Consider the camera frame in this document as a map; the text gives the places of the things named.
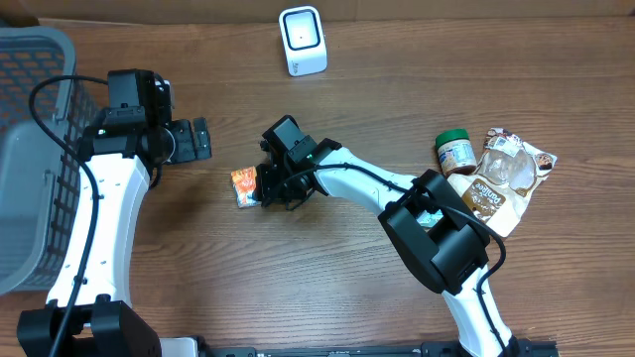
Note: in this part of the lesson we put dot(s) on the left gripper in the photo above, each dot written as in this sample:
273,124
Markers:
189,150

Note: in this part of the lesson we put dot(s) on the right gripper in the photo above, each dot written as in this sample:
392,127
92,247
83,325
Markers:
269,191

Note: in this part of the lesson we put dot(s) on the orange small packet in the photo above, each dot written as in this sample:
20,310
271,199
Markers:
244,183

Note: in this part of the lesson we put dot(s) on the green-lidded jar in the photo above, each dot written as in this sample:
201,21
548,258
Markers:
455,152

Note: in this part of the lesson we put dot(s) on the beige brown snack pouch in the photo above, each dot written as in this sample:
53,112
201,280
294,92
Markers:
498,192

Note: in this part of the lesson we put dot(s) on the teal long snack packet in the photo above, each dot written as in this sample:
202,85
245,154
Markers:
429,220

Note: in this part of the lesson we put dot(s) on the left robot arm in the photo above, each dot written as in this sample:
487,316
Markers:
120,156

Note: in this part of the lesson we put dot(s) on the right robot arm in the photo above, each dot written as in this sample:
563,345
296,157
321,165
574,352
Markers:
441,242

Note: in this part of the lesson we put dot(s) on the white barcode scanner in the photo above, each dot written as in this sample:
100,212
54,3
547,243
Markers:
303,40

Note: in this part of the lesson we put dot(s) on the grey plastic shopping basket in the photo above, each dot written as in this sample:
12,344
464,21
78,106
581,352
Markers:
39,181

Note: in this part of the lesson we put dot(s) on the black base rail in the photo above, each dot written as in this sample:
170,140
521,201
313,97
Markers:
426,349

